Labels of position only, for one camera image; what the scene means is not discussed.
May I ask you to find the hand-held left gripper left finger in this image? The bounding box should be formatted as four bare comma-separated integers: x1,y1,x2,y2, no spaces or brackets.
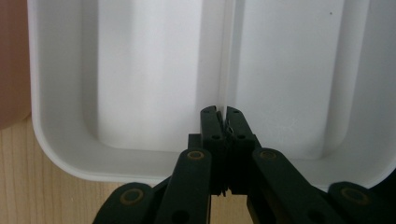
200,105,231,196

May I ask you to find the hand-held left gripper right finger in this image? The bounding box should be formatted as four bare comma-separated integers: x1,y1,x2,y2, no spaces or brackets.
224,105,262,196

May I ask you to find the white divided plastic container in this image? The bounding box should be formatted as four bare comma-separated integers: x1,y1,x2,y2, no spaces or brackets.
26,0,396,191

